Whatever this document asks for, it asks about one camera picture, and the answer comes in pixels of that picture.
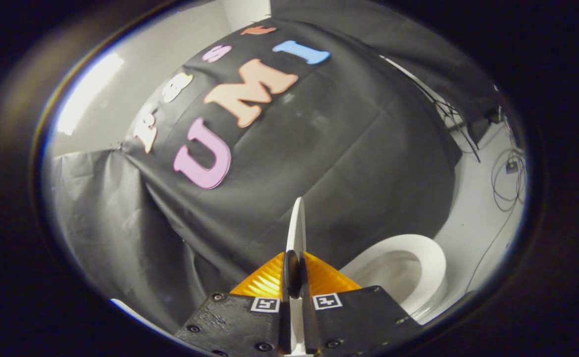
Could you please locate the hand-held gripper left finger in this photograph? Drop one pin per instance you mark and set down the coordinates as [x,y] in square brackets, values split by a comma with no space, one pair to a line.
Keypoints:
[284,327]

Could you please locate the white toilet lid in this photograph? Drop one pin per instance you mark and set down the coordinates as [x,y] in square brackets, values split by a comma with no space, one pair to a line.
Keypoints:
[296,228]

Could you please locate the black tripod stand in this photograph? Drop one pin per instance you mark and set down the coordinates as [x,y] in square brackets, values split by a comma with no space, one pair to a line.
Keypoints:
[460,134]

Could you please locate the black backdrop cloth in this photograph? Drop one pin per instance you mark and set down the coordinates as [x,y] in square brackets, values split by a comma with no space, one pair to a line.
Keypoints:
[319,163]

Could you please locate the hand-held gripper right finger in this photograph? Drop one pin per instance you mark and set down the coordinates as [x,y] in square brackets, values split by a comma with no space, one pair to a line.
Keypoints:
[310,327]

